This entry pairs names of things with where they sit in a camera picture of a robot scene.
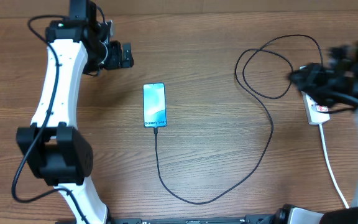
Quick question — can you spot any white power extension strip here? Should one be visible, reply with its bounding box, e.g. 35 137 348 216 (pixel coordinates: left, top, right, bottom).
301 91 330 125

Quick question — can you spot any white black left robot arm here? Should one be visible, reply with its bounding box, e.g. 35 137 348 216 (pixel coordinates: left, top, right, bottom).
16 0 134 223

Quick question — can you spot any black USB charging cable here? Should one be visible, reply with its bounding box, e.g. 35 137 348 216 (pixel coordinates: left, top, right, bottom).
152 34 324 205

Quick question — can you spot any Samsung Galaxy smartphone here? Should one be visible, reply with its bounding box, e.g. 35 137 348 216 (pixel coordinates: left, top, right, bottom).
143 83 167 128

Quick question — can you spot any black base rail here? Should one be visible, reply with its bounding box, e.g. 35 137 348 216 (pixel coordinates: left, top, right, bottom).
107 214 274 224

